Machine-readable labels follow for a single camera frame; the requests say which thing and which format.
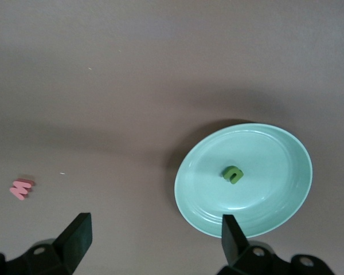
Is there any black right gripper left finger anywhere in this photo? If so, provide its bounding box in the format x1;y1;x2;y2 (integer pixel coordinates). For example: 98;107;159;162
8;212;92;275

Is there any pink foam letter w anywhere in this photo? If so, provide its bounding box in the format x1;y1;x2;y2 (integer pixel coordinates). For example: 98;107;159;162
9;176;35;201

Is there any green foam letter u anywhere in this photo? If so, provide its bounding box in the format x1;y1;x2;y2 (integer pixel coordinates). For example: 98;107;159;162
221;166;244;184

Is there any green plate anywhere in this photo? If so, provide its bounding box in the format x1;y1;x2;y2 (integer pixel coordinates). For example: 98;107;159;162
174;123;314;239

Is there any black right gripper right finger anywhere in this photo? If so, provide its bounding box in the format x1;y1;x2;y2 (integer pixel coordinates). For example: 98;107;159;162
217;214;293;275

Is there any brown paper table cover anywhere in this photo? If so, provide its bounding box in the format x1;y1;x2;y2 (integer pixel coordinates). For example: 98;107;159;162
0;0;344;275

